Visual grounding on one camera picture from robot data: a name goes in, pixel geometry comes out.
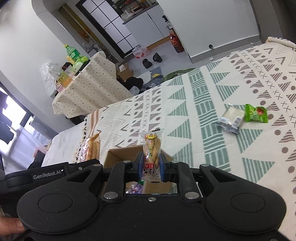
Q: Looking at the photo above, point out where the black and white snack packet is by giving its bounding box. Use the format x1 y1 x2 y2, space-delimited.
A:
215 105 245 135

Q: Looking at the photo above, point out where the light green red-dot snack packet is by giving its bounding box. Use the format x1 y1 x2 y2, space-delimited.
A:
244 104 268 123

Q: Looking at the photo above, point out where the orange bread snack packet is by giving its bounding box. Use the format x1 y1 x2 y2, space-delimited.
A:
78 133 100 162

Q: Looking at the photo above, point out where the person's left hand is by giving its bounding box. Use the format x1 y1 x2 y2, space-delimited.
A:
0 216 25 237

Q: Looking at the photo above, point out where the brown cardboard box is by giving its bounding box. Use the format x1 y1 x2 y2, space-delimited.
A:
103 146 177 195

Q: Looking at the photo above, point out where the purple snack packet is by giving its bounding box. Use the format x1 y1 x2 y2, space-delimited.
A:
125 181 144 194

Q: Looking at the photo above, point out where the patterned bed cover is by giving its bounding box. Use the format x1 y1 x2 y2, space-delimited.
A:
82 37 295 240

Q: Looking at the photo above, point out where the dotted cloth covered table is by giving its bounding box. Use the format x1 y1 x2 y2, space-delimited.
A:
52 52 133 118

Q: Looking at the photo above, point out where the small cardboard box on floor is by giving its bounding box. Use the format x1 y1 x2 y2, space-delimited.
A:
116 63 133 81

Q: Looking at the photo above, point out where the black shoe left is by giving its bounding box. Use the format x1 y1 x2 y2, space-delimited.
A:
142 59 152 69

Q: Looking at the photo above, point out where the black shoe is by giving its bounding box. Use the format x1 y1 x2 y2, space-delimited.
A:
142 59 152 69
152 53 163 63

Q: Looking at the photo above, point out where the black shoe right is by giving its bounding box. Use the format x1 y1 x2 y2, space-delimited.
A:
152 53 163 63

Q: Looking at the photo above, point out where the white red plastic bag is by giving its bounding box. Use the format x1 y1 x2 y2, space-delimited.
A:
132 45 149 59

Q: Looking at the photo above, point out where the green soda bottle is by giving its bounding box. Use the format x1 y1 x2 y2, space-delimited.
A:
64 44 89 64

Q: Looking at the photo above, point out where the red-brown oil bottle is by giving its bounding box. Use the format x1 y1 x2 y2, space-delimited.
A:
170 34 184 53

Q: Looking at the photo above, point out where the white cabinet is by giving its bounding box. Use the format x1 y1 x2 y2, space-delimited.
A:
123 4 170 47

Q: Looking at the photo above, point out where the black framed sliding door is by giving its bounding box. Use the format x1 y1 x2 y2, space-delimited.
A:
76 0 138 58

